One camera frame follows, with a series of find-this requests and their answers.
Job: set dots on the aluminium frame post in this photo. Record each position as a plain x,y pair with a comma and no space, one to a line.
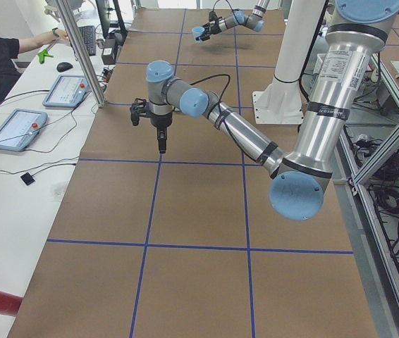
80,50

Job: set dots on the teach pendant tablet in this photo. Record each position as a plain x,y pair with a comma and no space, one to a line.
67,91
20,129

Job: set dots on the green plastic grabber tool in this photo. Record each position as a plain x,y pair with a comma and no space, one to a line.
44,53

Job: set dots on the small black square device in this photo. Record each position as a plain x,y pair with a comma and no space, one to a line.
27,178

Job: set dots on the white camera stand pillar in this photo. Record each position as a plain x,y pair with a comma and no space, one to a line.
280,102

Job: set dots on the light blue plastic cup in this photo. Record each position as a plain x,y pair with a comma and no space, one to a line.
198,33

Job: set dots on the black computer mouse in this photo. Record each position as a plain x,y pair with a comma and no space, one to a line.
64,66

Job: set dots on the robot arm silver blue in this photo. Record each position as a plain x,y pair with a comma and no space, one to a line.
253,21
299,179

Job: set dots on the near teach pendant tablet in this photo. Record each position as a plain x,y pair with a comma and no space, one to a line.
20,129

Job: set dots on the black power adapter box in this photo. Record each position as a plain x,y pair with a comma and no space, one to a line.
109,52

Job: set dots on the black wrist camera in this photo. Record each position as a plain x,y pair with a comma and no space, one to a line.
139,109

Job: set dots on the far teach pendant tablet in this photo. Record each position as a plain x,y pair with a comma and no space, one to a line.
67,91

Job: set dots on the black keyboard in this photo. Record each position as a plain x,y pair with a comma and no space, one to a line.
88,35

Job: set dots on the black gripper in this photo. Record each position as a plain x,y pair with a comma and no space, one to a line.
159,122
212,27

